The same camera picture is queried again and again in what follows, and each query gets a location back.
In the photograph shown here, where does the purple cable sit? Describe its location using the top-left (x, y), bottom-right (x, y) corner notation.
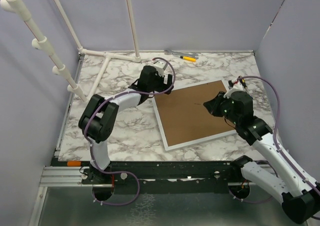
top-left (83, 57), bottom-right (176, 207)
top-left (232, 75), bottom-right (320, 204)

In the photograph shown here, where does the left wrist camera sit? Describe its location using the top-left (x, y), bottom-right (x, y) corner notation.
top-left (152, 60), bottom-right (168, 77)

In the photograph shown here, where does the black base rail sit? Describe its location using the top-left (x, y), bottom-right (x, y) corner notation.
top-left (49, 158), bottom-right (251, 194)

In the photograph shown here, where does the silver wrench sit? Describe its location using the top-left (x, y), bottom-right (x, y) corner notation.
top-left (164, 49), bottom-right (199, 61)

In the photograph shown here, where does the aluminium extrusion rail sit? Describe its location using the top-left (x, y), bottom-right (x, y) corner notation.
top-left (39, 165), bottom-right (87, 187)

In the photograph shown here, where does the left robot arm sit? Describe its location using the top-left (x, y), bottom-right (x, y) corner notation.
top-left (78, 65), bottom-right (176, 184)

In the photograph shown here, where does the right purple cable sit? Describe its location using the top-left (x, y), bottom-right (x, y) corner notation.
top-left (232, 75), bottom-right (320, 204)

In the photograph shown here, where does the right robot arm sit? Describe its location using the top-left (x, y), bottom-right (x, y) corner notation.
top-left (203, 91), bottom-right (320, 224)

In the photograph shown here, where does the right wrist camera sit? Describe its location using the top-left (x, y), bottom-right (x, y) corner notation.
top-left (223, 79), bottom-right (245, 99)

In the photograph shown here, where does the yellow utility knife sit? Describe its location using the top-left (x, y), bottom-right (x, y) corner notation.
top-left (180, 56), bottom-right (196, 63)

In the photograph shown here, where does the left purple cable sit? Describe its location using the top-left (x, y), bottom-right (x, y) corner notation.
top-left (83, 57), bottom-right (176, 207)

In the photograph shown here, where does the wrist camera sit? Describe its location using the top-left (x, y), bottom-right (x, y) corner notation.
top-left (152, 60), bottom-right (168, 77)
top-left (223, 79), bottom-right (245, 99)

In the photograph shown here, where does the white picture frame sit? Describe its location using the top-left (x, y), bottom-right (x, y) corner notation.
top-left (152, 78), bottom-right (236, 151)

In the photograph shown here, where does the white PVC pipe rack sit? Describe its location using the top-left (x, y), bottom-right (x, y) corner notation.
top-left (0, 0), bottom-right (133, 110)

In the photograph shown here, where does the black yellow screwdriver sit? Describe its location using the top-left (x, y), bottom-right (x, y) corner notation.
top-left (240, 79), bottom-right (250, 95)

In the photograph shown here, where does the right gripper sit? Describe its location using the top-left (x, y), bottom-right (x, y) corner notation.
top-left (204, 90), bottom-right (240, 125)

